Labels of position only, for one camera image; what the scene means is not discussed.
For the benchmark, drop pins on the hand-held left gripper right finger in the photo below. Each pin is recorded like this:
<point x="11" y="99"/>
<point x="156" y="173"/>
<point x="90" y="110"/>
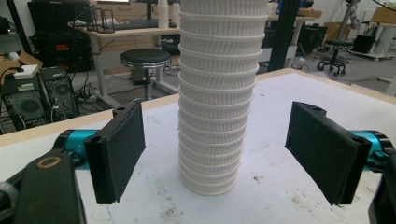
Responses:
<point x="323" y="149"/>

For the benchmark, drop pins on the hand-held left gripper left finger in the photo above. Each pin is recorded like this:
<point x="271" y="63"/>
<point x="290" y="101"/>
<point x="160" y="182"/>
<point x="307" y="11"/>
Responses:
<point x="115" y="149"/>

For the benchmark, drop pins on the stack of white ribbed cups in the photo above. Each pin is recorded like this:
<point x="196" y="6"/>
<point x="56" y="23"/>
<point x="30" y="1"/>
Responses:
<point x="214" y="99"/>

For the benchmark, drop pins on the black computer tower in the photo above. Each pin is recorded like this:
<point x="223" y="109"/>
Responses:
<point x="60" y="93"/>
<point x="23" y="102"/>

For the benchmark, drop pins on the black round stool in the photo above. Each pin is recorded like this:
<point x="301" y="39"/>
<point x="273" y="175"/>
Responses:
<point x="145" y="59"/>

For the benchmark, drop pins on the black rolling stool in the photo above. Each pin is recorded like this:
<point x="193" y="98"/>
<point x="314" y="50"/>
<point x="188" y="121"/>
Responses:
<point x="336" y="51"/>

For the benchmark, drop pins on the black cabinet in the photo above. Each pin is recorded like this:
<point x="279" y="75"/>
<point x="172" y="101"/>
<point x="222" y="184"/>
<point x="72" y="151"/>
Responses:
<point x="311" y="39"/>

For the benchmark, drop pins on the white desk with wooden top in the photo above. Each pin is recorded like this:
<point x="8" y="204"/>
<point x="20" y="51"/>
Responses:
<point x="130" y="32"/>

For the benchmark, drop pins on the small white box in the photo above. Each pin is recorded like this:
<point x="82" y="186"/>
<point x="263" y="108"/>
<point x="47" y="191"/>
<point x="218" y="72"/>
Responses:
<point x="26" y="71"/>

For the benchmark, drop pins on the large black equipment case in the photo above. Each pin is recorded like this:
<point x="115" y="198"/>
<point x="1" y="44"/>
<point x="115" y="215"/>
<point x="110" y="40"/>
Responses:
<point x="59" y="43"/>

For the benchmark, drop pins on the brown cardboard box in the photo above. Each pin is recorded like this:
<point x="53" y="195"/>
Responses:
<point x="26" y="59"/>

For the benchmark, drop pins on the white table with cardboard box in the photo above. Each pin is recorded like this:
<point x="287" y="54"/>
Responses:
<point x="384" y="34"/>

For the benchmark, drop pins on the stack of white paper cups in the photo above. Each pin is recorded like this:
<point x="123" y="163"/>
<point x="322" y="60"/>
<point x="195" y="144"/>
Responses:
<point x="162" y="14"/>

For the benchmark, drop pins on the black metal post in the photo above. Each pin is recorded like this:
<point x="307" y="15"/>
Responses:
<point x="285" y="34"/>

